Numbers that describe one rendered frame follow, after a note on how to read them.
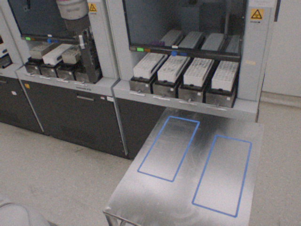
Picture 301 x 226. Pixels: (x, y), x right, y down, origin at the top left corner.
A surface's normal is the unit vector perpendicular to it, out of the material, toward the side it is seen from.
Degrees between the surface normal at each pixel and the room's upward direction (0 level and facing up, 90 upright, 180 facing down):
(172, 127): 0
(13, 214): 6
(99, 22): 90
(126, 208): 0
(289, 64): 90
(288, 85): 90
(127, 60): 90
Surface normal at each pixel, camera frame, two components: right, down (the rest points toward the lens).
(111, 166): -0.10, -0.79
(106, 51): -0.41, 0.59
